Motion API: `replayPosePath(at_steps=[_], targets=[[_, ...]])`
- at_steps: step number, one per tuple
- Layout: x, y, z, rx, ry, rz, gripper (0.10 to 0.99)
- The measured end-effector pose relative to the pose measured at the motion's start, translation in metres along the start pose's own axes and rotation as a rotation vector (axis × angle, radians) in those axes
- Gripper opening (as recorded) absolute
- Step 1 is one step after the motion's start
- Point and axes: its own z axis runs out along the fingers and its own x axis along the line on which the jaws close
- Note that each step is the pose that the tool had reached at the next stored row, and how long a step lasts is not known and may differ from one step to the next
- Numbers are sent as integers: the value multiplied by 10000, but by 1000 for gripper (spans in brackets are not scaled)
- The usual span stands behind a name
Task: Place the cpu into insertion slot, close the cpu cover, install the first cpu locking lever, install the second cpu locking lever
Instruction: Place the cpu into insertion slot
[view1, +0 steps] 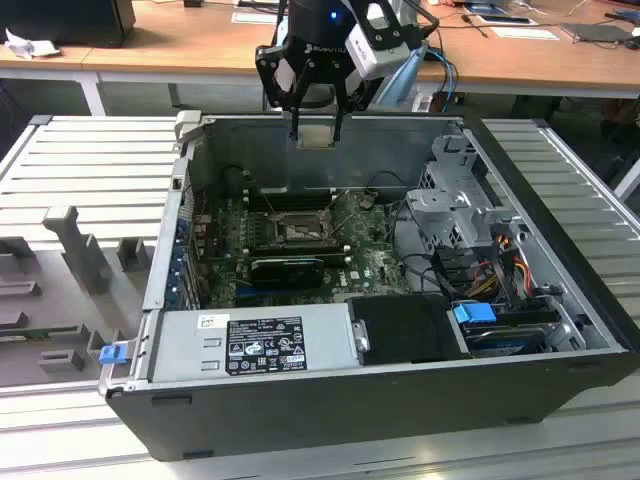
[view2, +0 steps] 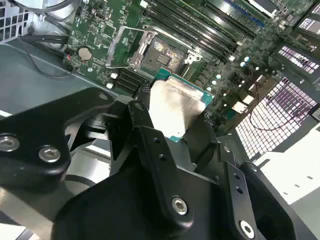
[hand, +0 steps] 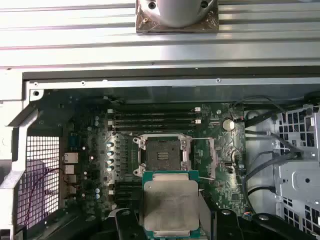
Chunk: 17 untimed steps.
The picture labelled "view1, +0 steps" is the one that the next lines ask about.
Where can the crumpled white paper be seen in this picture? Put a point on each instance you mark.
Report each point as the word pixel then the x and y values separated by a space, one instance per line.
pixel 30 46

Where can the black cylindrical board component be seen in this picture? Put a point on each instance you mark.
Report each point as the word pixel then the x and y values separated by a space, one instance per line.
pixel 233 180

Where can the silver square CPU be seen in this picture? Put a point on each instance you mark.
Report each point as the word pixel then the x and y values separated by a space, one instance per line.
pixel 315 137

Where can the black computer tower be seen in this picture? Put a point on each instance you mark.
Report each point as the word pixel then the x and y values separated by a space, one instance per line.
pixel 65 20

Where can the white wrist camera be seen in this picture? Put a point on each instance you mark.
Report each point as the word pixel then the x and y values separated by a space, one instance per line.
pixel 375 50

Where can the green RAM stick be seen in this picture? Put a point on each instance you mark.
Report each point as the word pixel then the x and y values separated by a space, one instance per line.
pixel 30 334

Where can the white paper sheet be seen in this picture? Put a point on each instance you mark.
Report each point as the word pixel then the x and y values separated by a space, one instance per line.
pixel 255 17
pixel 525 32

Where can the grey power supply unit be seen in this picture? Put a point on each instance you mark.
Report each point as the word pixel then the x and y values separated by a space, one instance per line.
pixel 190 350

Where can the CPU socket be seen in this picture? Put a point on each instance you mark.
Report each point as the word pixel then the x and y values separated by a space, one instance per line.
pixel 295 231

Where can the round coin battery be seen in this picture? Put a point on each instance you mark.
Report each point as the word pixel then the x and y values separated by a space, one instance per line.
pixel 366 202

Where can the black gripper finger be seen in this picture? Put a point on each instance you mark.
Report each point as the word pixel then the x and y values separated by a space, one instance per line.
pixel 340 100
pixel 265 70

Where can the dark flat tablet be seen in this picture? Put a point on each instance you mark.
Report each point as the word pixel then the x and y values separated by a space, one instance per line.
pixel 502 19

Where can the blue expansion slot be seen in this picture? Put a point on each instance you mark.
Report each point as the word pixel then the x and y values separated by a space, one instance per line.
pixel 245 296

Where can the wooden desk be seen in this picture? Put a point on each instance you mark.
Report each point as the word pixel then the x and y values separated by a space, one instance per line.
pixel 200 45

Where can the metal drive cage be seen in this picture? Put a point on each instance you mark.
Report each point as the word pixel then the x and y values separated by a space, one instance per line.
pixel 440 205

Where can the hard disk drive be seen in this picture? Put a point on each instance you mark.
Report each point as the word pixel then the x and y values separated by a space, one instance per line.
pixel 500 340

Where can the grey closed notebook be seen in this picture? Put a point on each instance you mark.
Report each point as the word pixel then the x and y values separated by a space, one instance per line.
pixel 595 32

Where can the grey parts rack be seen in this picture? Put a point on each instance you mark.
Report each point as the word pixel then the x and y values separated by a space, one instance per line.
pixel 60 300

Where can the black open PC case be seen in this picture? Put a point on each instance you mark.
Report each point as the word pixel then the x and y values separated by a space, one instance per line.
pixel 350 415

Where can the blue disk carrier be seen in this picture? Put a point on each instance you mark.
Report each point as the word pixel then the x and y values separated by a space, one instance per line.
pixel 472 316

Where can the pale blue teach pendant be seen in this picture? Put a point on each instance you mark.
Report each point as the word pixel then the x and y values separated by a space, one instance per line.
pixel 402 80

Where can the blue case latch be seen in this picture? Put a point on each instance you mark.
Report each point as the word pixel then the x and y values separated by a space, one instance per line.
pixel 112 354

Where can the black graphics card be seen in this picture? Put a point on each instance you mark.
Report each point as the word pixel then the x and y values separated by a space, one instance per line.
pixel 287 274

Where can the green motherboard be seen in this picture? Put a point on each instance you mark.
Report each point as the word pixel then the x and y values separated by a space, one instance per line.
pixel 365 240

